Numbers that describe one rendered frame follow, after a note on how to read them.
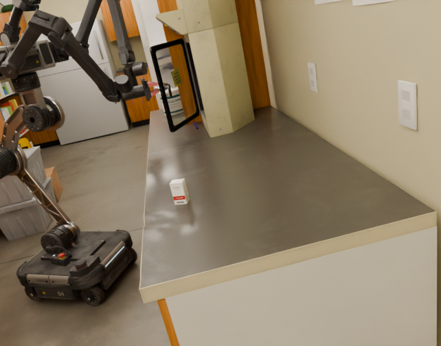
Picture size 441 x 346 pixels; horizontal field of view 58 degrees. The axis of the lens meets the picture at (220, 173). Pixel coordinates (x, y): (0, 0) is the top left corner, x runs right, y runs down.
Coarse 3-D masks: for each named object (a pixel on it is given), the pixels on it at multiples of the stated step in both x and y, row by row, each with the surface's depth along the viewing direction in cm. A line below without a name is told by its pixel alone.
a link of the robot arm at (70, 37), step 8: (56, 40) 158; (64, 40) 161; (72, 40) 163; (64, 48) 165; (72, 48) 164; (80, 48) 167; (72, 56) 169; (80, 56) 168; (88, 56) 171; (80, 64) 172; (88, 64) 172; (96, 64) 176; (88, 72) 176; (96, 72) 176; (96, 80) 180; (104, 80) 180; (112, 80) 185; (104, 88) 182; (112, 88) 185; (104, 96) 187
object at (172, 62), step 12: (168, 48) 185; (180, 48) 195; (168, 60) 185; (180, 60) 195; (156, 72) 176; (168, 72) 185; (180, 72) 194; (180, 84) 194; (168, 96) 185; (180, 96) 194; (192, 96) 205; (180, 108) 194; (192, 108) 205; (168, 120) 184; (180, 120) 194
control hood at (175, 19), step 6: (168, 12) 164; (174, 12) 165; (180, 12) 165; (156, 18) 186; (162, 18) 165; (168, 18) 165; (174, 18) 165; (180, 18) 166; (168, 24) 166; (174, 24) 166; (180, 24) 166; (174, 30) 176; (180, 30) 167; (186, 30) 168
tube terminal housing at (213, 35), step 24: (192, 0) 164; (216, 0) 170; (192, 24) 167; (216, 24) 171; (192, 48) 170; (216, 48) 172; (240, 48) 186; (216, 72) 175; (240, 72) 187; (216, 96) 179; (240, 96) 189; (216, 120) 183; (240, 120) 190
